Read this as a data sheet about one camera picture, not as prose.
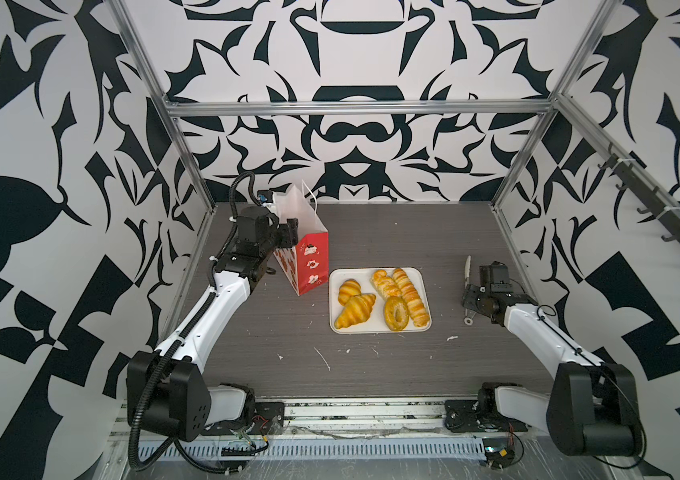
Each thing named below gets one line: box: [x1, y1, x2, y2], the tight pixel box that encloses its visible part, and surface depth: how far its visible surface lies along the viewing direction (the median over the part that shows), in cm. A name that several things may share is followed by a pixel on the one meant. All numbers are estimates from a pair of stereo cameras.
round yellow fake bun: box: [384, 296, 410, 332], surface depth 89 cm
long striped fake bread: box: [392, 268, 430, 327], surface depth 93 cm
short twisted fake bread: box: [370, 269, 403, 300], surface depth 96 cm
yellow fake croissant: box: [334, 293, 376, 329], surface depth 89 cm
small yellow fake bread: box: [338, 278, 362, 306], surface depth 96 cm
